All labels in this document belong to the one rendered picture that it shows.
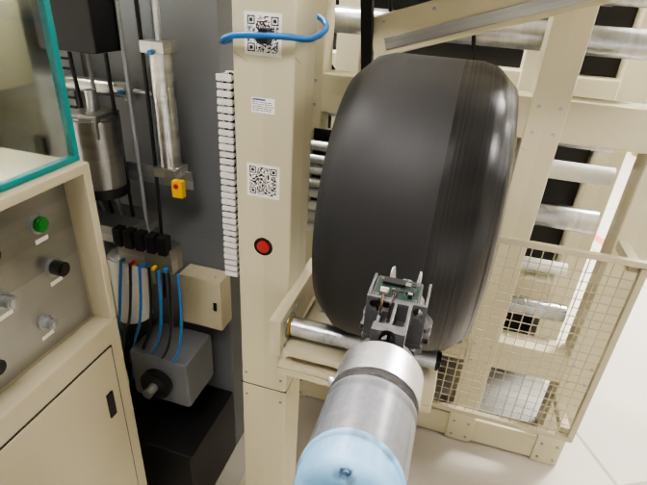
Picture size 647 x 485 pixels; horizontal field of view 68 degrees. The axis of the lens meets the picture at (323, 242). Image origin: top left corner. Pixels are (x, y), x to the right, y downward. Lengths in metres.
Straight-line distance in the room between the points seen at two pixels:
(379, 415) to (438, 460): 1.66
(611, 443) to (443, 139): 1.87
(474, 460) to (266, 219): 1.40
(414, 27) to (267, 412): 1.09
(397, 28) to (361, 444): 1.06
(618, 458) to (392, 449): 2.02
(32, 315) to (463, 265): 0.81
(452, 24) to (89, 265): 0.99
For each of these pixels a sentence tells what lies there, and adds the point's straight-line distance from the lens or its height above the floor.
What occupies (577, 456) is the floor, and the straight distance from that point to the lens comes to 2.33.
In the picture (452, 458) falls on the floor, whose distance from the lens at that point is 2.11.
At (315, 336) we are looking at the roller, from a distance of 1.09.
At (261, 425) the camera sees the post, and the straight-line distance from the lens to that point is 1.50.
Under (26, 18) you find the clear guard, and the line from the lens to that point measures 0.98.
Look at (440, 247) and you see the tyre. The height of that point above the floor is 1.25.
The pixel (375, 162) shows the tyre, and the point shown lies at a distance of 0.77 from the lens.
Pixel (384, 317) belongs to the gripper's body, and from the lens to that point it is 0.57.
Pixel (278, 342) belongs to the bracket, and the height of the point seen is 0.89.
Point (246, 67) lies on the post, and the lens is 0.99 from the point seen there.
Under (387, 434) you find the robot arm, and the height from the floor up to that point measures 1.28.
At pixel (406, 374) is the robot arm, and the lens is 0.49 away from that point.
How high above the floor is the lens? 1.60
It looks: 29 degrees down
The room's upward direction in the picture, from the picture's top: 4 degrees clockwise
